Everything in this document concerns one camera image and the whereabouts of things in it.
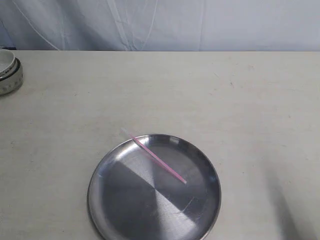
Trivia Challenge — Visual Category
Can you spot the white patterned ceramic bowl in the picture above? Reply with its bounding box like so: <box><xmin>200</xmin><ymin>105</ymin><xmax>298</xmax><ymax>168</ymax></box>
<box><xmin>0</xmin><ymin>57</ymin><xmax>24</xmax><ymax>96</ymax></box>

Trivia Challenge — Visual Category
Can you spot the white inner stacked bowl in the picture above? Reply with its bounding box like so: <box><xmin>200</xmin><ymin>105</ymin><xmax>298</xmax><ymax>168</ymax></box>
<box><xmin>0</xmin><ymin>49</ymin><xmax>16</xmax><ymax>76</ymax></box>

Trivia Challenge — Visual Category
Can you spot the white backdrop curtain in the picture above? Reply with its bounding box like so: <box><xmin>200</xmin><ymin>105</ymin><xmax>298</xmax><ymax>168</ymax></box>
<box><xmin>0</xmin><ymin>0</ymin><xmax>320</xmax><ymax>51</ymax></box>

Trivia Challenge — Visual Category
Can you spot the pink plastic straw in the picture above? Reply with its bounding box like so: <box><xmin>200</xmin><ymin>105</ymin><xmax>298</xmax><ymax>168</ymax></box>
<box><xmin>121</xmin><ymin>127</ymin><xmax>187</xmax><ymax>185</ymax></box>

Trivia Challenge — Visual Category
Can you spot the round stainless steel plate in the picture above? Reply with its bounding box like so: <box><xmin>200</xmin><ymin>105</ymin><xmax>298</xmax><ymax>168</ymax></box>
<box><xmin>87</xmin><ymin>134</ymin><xmax>222</xmax><ymax>240</ymax></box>

